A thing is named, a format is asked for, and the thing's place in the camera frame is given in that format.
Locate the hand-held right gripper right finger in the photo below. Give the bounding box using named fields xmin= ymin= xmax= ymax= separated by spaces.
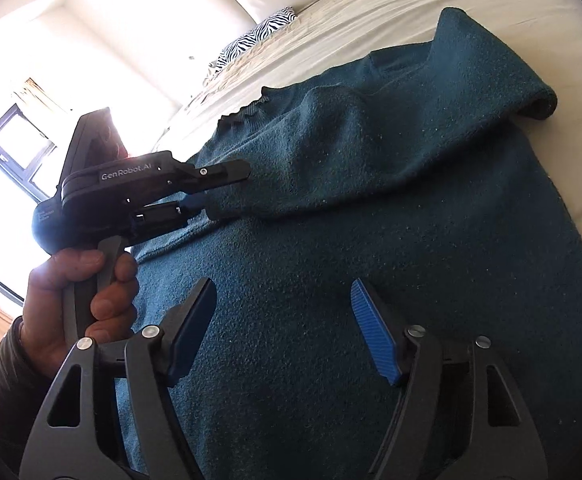
xmin=350 ymin=279 xmax=564 ymax=480

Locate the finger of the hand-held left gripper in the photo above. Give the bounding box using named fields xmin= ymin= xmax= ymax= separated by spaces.
xmin=168 ymin=159 xmax=252 ymax=194
xmin=131 ymin=196 xmax=221 ymax=240

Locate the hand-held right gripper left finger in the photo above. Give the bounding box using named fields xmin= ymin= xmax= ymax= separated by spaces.
xmin=18 ymin=276 xmax=218 ymax=480

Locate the dark teal knit sweater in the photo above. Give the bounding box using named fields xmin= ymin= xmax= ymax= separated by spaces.
xmin=114 ymin=6 xmax=582 ymax=480

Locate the person's left forearm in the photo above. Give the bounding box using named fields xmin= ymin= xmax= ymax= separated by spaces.
xmin=0 ymin=315 xmax=57 ymax=461

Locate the person's left hand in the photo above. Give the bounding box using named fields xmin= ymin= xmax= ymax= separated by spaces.
xmin=20 ymin=249 xmax=141 ymax=378

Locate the dark framed window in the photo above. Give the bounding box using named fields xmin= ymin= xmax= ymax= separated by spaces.
xmin=0 ymin=102 xmax=59 ymax=306

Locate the zebra print pillow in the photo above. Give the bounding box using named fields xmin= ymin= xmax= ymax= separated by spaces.
xmin=208 ymin=6 xmax=297 ymax=71

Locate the bed with beige sheet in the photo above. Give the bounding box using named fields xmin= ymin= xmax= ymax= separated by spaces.
xmin=148 ymin=0 xmax=582 ymax=261

